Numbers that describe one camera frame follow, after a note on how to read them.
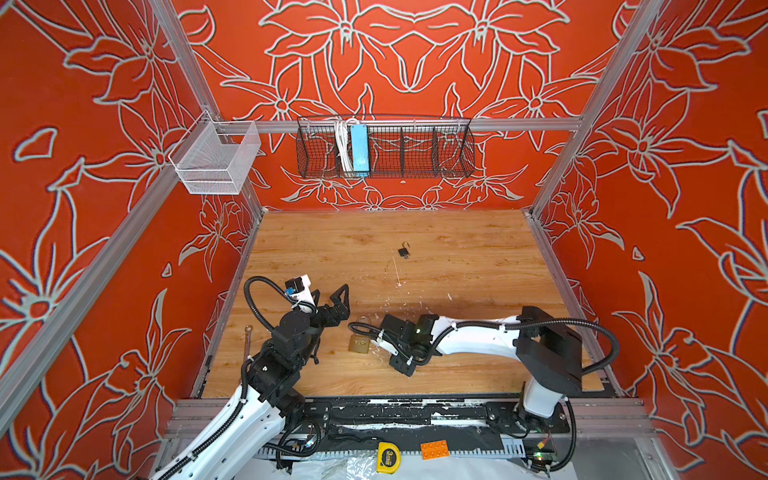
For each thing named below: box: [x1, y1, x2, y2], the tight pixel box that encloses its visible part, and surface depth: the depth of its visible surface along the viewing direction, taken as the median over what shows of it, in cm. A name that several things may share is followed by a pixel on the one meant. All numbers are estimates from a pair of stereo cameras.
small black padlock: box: [398, 241, 411, 259], surface depth 109 cm
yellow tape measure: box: [376, 441, 401, 475], surface depth 68 cm
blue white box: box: [350, 124, 370, 172], surface depth 91 cm
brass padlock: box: [348, 315, 372, 354], surface depth 86 cm
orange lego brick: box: [420, 440, 450, 461], surface depth 70 cm
